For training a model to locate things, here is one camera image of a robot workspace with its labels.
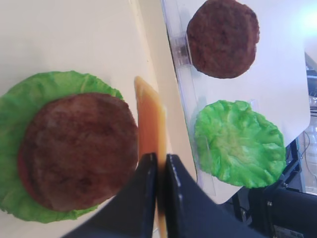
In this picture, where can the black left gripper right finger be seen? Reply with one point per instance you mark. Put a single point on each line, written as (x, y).
(189, 211)

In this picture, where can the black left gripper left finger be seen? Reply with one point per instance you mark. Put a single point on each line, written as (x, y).
(130, 214)

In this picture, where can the yellow cheese slice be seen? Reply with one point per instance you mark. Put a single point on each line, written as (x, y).
(152, 137)

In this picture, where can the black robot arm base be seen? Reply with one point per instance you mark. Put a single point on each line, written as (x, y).
(281, 210)

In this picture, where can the meat patty on burger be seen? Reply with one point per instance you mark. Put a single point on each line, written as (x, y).
(78, 151)

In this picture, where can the upright green lettuce leaf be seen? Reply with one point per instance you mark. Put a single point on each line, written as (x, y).
(269, 160)

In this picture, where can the lettuce leaf on burger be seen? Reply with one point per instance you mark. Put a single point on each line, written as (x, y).
(17, 107)

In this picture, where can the upright brown meat patty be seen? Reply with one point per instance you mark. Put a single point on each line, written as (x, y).
(222, 37)

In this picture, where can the clear holder for patty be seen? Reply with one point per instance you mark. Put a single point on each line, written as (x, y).
(180, 51)

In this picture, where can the long clear rail right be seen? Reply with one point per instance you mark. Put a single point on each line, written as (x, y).
(188, 96)

